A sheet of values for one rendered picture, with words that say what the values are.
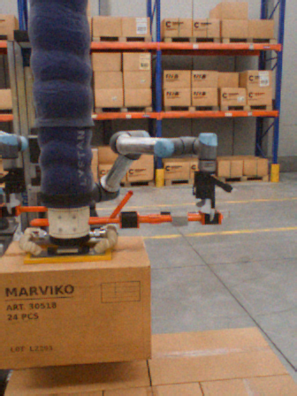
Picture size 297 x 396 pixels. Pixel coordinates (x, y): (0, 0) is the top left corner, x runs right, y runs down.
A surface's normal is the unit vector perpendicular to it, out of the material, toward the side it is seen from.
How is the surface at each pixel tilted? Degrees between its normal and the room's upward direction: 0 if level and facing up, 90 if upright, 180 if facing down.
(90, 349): 89
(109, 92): 83
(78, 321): 89
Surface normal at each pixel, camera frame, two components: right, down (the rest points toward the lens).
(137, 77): 0.15, 0.15
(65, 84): 0.23, -0.09
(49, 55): -0.21, -0.06
